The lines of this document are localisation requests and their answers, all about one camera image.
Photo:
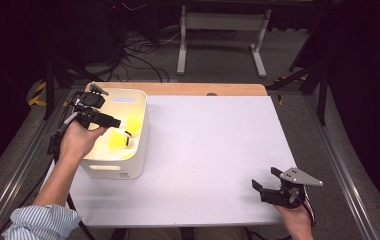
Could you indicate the small red indicator light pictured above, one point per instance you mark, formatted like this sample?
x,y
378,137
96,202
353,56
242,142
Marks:
x,y
113,6

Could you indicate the black metal stand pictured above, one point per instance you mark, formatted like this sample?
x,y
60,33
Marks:
x,y
323,96

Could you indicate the white plastic storage bin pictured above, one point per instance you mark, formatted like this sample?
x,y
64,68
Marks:
x,y
134,166

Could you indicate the yellow black hazard tape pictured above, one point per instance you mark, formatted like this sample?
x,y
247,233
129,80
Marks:
x,y
37,100

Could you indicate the black curtain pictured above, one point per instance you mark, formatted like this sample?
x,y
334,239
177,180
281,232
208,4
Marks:
x,y
371,100
4,83

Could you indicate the white metal stand frame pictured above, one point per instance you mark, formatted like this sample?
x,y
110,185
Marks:
x,y
224,21

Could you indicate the person's left hand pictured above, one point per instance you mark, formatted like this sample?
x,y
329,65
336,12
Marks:
x,y
76,141

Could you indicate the wooden table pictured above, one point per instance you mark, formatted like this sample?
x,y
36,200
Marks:
x,y
178,89

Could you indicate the striped blue shirt sleeve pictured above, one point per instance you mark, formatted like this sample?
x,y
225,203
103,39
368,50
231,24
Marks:
x,y
41,223

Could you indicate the person's right hand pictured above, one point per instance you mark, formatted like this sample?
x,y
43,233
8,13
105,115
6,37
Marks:
x,y
298,225

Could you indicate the person's brown trousers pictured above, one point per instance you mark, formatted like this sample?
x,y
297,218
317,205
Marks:
x,y
158,234

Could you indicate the metal floor rail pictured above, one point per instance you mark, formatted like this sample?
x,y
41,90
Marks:
x,y
341,173
11,180

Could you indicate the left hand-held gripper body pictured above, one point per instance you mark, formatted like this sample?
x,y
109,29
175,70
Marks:
x,y
91,100

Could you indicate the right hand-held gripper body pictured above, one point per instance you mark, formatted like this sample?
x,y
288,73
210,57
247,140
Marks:
x,y
298,176

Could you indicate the white table cover sheet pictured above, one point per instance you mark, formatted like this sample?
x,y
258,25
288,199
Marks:
x,y
184,186

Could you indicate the black tripod stand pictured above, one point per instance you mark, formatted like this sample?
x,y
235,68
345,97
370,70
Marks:
x,y
48,90

